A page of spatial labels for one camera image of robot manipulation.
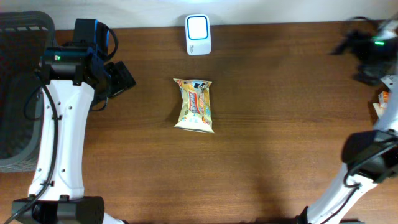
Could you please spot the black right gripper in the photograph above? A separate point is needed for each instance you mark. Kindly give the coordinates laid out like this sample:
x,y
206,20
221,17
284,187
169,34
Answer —
x,y
372,75

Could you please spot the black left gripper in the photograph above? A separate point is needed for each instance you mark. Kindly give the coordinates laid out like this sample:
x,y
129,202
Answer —
x,y
122,79

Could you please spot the small orange box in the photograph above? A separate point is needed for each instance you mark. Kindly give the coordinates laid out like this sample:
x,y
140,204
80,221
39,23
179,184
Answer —
x,y
383,98

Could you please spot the beige paper pouch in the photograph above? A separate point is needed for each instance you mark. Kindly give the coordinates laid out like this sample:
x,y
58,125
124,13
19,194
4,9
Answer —
x,y
378,110

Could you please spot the yellow snack bag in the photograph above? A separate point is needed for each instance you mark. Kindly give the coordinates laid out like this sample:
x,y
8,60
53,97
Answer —
x,y
195,114

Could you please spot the clear blister pack white card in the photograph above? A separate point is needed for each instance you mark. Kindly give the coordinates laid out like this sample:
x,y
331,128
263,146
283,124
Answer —
x,y
390,81

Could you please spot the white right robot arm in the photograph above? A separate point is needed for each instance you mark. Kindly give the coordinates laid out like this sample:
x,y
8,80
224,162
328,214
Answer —
x,y
370,157

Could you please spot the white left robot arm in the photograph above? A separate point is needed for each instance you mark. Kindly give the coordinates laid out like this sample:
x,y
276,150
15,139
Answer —
x,y
75,79

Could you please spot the white barcode scanner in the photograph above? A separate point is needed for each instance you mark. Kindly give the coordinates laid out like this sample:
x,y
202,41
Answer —
x,y
198,34

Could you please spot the dark grey plastic basket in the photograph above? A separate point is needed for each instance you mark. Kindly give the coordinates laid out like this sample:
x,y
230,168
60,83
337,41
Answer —
x,y
24,38

